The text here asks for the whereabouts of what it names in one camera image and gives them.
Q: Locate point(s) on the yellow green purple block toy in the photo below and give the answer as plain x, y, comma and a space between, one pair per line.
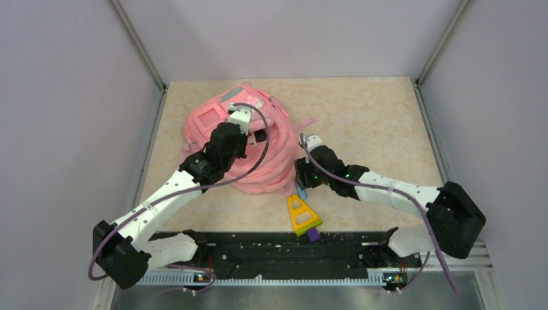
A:
304, 220

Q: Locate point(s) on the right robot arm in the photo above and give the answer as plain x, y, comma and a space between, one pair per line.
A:
452, 221

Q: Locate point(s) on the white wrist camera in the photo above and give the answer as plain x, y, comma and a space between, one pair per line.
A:
241, 116
311, 142

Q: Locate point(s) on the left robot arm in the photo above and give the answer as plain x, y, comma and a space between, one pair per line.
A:
125, 250

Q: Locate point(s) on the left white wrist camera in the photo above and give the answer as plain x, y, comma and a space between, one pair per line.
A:
241, 116

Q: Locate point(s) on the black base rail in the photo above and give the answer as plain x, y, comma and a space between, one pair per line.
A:
285, 256

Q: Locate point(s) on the pink student backpack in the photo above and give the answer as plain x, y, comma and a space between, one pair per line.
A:
272, 144

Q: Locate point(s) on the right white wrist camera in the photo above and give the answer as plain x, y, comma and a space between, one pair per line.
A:
311, 142

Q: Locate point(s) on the small blue stapler piece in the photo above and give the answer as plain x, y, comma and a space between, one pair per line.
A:
300, 192

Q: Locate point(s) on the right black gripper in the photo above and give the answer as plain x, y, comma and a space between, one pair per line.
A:
303, 177

